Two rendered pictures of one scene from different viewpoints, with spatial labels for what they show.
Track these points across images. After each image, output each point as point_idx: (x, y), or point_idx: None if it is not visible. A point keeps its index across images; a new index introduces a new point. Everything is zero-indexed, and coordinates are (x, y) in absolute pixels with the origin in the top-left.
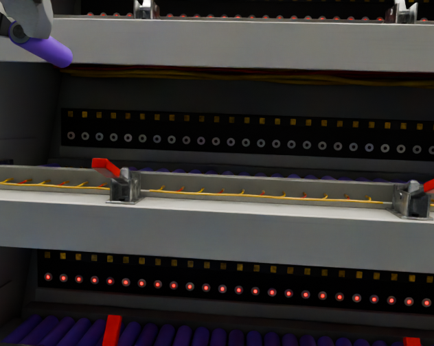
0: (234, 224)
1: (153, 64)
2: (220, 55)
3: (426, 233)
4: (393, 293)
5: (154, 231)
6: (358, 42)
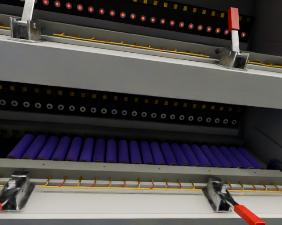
0: (102, 224)
1: (34, 83)
2: (95, 81)
3: (226, 222)
4: None
5: None
6: (203, 81)
